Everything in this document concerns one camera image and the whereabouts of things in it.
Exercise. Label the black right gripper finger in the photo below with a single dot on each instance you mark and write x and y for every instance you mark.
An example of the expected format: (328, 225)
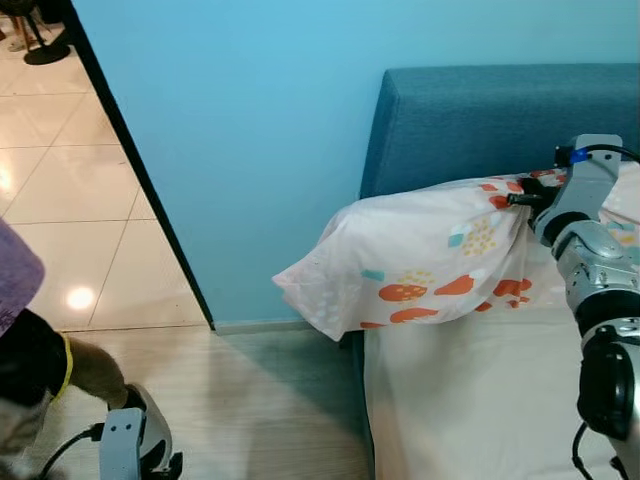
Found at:
(522, 200)
(532, 183)

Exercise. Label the pink dotted pillow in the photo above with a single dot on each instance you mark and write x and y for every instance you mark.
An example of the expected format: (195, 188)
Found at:
(420, 250)

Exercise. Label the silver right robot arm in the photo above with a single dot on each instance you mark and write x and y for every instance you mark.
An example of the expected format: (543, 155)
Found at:
(600, 270)

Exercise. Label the grey slipper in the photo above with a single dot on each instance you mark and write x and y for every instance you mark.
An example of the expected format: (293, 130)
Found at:
(155, 425)

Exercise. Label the teal upholstered headboard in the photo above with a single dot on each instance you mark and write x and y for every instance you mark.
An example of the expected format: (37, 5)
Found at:
(470, 120)

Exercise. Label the person in pink patterned shirt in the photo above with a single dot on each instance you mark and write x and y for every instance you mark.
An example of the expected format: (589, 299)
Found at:
(30, 360)

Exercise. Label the bed with beige sheet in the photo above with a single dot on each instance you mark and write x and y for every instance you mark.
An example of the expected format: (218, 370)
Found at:
(470, 400)

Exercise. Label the black round stool base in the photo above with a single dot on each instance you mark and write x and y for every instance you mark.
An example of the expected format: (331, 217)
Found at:
(47, 52)

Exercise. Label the dark bed frame base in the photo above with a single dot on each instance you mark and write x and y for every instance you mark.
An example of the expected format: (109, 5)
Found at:
(360, 420)

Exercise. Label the black door frame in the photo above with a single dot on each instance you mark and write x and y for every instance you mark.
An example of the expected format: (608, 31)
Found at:
(140, 180)

